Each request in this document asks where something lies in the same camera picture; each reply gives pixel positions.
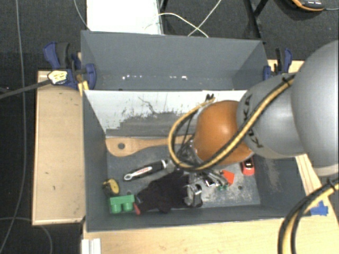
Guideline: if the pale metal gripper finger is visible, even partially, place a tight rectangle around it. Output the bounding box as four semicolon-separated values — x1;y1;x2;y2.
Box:
193;184;204;208
184;184;195;206

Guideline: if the orange-red plastic piece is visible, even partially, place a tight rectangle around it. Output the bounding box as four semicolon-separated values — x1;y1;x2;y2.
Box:
221;169;236;185

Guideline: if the dark purple cloth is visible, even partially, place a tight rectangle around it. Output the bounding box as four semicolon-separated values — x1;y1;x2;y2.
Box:
135;169;192;214

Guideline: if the black and white ratchet wrench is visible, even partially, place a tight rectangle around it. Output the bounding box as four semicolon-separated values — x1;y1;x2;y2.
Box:
123;159;176;182

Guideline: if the green toy block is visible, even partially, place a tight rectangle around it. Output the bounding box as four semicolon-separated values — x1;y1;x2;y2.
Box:
109;194;136;214

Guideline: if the wooden spatula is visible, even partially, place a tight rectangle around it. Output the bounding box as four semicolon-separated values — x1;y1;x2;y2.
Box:
105;134;195;158

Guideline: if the yellow and black tape measure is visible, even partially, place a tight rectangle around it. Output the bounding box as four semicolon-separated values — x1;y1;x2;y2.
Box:
102;178;121;197

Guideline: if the grey metal bin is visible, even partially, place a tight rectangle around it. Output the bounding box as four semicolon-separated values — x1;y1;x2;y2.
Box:
80;30;309;232

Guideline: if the pale wood board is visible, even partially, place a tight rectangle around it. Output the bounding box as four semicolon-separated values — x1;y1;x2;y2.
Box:
31;70;87;226

